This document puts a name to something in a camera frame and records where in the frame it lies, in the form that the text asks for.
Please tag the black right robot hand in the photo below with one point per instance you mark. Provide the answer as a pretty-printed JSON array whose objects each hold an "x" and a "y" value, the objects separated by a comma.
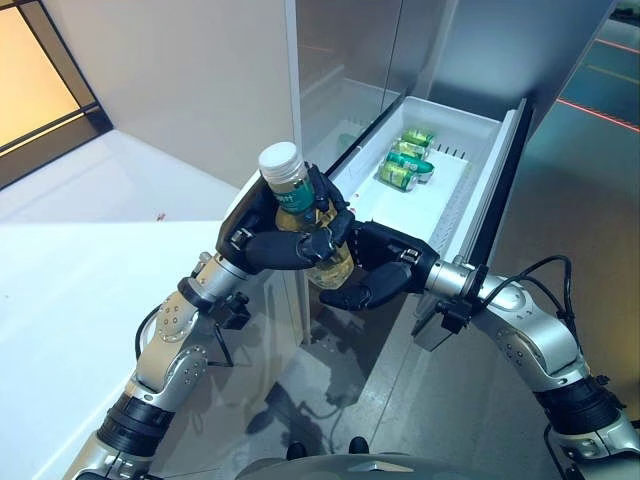
[{"x": 385, "y": 250}]

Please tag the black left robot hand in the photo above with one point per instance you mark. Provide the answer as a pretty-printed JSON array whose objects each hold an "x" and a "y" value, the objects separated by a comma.
[{"x": 250, "y": 235}]

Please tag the yellow tea bottle white cap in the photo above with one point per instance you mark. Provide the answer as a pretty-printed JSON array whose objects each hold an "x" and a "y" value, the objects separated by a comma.
[{"x": 287, "y": 200}]

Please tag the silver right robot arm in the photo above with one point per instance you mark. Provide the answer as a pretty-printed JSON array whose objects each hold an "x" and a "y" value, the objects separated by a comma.
[{"x": 540, "y": 340}]

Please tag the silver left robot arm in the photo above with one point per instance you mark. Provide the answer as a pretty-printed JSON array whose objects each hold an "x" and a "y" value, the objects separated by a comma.
[{"x": 170, "y": 320}]

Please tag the white fridge drawer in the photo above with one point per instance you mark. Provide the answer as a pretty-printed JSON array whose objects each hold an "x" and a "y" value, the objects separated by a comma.
[{"x": 400, "y": 215}]

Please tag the stainless steel fridge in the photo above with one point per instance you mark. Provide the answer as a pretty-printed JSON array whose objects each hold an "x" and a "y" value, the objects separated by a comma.
[{"x": 350, "y": 50}]

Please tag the light green drink can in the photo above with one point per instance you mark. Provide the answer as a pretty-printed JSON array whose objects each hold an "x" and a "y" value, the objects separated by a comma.
[
  {"x": 419, "y": 136},
  {"x": 396, "y": 175},
  {"x": 410, "y": 148}
]

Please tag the dark green drink can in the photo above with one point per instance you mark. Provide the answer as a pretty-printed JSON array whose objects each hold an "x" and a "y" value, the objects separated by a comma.
[{"x": 411, "y": 164}]

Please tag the tall white side panel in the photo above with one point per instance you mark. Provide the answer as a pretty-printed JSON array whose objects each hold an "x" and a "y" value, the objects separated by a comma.
[{"x": 200, "y": 75}]

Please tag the white counter cabinet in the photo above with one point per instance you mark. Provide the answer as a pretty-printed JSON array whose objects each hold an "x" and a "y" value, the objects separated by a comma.
[{"x": 75, "y": 300}]

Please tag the silver black right robot leg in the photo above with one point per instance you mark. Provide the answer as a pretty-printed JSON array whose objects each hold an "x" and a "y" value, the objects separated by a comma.
[{"x": 358, "y": 444}]

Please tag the silver black robot leg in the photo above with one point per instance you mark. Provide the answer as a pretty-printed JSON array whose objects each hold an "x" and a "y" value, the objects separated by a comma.
[
  {"x": 296, "y": 450},
  {"x": 358, "y": 444}
]

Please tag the silver black left robot leg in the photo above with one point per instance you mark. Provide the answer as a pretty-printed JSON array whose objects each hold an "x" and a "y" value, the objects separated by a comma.
[{"x": 296, "y": 450}]

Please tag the silver robot torso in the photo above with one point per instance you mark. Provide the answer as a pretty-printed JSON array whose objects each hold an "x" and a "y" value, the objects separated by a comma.
[{"x": 345, "y": 467}]

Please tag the black framed frosted window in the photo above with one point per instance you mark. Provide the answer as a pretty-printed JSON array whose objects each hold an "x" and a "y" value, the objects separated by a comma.
[{"x": 60, "y": 50}]

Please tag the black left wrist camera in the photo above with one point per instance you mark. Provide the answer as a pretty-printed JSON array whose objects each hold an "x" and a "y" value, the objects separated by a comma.
[{"x": 232, "y": 310}]

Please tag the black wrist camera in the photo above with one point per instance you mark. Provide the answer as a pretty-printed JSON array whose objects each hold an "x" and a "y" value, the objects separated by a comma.
[
  {"x": 454, "y": 315},
  {"x": 232, "y": 310}
]

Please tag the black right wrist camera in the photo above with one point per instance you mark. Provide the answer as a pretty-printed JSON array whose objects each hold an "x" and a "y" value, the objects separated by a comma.
[{"x": 454, "y": 315}]

